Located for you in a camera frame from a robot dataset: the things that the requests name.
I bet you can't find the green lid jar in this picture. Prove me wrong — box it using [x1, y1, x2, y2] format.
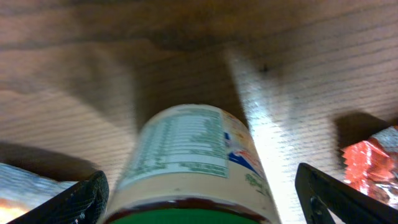
[100, 105, 280, 223]

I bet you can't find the small orange snack box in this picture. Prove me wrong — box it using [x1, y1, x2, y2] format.
[1, 163, 76, 223]

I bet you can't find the red chocolate bar wrapper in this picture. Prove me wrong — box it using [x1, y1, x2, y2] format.
[343, 126, 397, 209]

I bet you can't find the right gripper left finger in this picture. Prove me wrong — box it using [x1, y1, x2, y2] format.
[7, 170, 109, 224]

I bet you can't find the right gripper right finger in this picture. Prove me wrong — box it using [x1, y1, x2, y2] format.
[295, 163, 397, 224]

